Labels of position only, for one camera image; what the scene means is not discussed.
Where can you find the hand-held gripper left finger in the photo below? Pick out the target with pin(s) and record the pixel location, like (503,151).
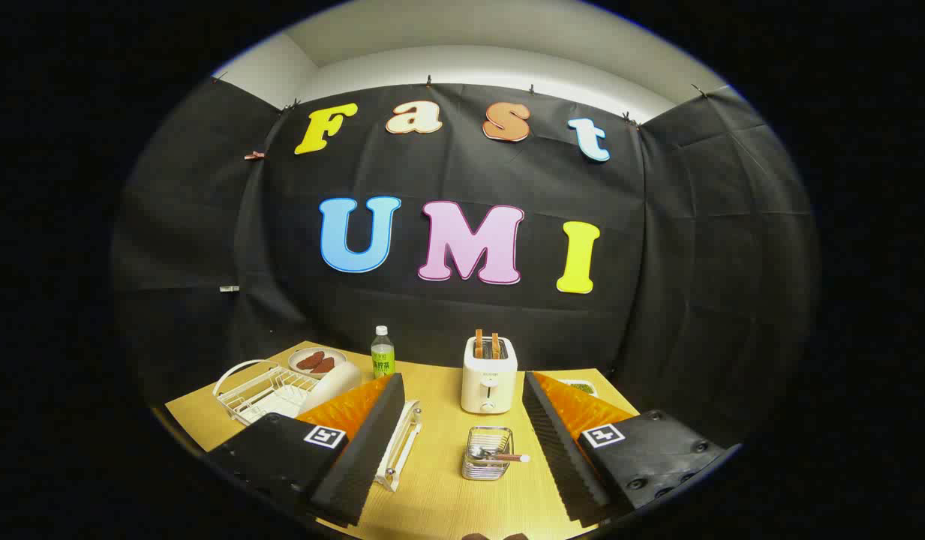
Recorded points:
(364,450)

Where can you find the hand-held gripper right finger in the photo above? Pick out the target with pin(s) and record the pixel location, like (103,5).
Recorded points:
(560,450)

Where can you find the beige round plate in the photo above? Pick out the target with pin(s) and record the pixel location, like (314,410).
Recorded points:
(333,382)

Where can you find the white divided bean dish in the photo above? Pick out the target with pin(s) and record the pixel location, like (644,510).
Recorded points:
(582,388)

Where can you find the small beige plate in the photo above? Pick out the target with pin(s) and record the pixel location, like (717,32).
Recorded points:
(297,369)

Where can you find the green label drink bottle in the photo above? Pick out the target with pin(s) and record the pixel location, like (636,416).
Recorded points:
(382,360)

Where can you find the reddish brown meat piece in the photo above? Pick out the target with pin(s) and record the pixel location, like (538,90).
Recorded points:
(325,365)
(310,360)

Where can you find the white toaster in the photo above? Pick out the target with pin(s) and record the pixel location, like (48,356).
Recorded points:
(489,379)

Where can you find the black backdrop cloth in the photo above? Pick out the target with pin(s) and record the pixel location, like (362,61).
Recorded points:
(462,315)

